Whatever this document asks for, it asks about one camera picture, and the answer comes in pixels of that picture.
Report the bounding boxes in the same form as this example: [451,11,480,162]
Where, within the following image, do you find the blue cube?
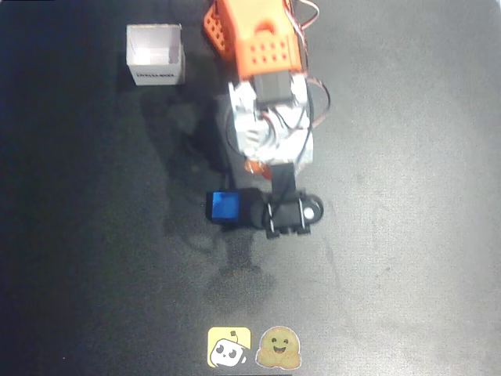
[205,190,242,226]

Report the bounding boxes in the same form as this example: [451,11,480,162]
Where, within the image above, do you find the white cardboard box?
[125,23,187,87]

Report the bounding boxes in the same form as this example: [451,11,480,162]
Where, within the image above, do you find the black webcam with white dot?
[250,163,326,240]

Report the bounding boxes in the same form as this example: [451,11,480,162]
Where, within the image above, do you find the yellow robot face sticker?
[207,326,252,368]

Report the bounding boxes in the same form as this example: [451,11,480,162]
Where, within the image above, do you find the smiling hugging face sticker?
[254,325,302,370]

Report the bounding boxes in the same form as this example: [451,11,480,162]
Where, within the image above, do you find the white cable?
[291,0,321,34]

